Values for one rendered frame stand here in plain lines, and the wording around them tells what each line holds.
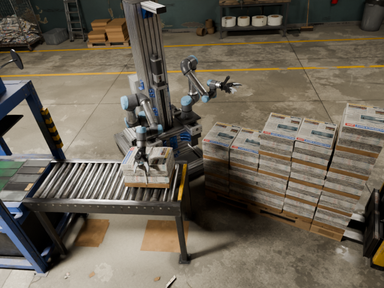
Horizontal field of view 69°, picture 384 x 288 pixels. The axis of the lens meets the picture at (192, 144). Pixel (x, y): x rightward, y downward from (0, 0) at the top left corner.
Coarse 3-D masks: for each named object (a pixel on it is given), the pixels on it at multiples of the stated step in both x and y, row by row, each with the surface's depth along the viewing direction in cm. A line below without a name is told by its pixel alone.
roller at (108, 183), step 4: (116, 164) 265; (112, 168) 262; (116, 168) 262; (112, 172) 257; (116, 172) 261; (112, 176) 253; (108, 180) 249; (112, 180) 251; (108, 184) 245; (104, 188) 241; (108, 188) 243; (104, 192) 238; (100, 196) 234; (104, 196) 235
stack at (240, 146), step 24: (216, 144) 274; (240, 144) 272; (216, 168) 294; (240, 168) 278; (264, 168) 265; (288, 168) 252; (312, 168) 241; (216, 192) 320; (240, 192) 299; (264, 192) 283; (288, 192) 268; (312, 192) 255; (264, 216) 303; (288, 216) 286; (312, 216) 272
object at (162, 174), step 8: (160, 152) 237; (168, 152) 236; (152, 160) 226; (160, 160) 226; (168, 160) 227; (152, 168) 222; (160, 168) 221; (168, 168) 225; (152, 176) 226; (160, 176) 225; (168, 176) 224
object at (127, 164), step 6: (132, 150) 242; (126, 156) 234; (132, 156) 233; (126, 162) 226; (132, 162) 225; (138, 162) 225; (126, 168) 225; (132, 168) 224; (138, 168) 223; (126, 174) 228; (132, 174) 228; (138, 174) 227; (126, 180) 232; (132, 180) 231; (138, 180) 230
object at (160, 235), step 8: (152, 224) 305; (160, 224) 304; (168, 224) 304; (184, 224) 302; (152, 232) 297; (160, 232) 296; (168, 232) 296; (176, 232) 295; (184, 232) 294; (144, 240) 290; (152, 240) 289; (160, 240) 289; (168, 240) 288; (176, 240) 287; (144, 248) 283; (152, 248) 282; (160, 248) 281; (168, 248) 281; (176, 248) 280
